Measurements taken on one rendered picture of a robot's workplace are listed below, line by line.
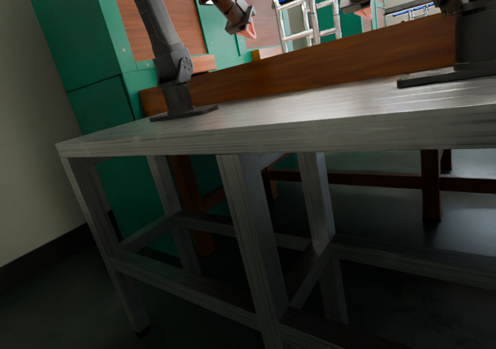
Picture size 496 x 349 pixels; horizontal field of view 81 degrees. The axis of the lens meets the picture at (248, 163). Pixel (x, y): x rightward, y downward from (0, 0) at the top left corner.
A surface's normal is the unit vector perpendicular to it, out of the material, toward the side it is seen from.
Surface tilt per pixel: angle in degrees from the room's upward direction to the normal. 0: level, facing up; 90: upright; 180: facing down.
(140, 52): 90
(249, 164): 90
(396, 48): 90
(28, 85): 90
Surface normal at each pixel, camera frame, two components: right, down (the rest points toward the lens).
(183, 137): -0.56, 0.36
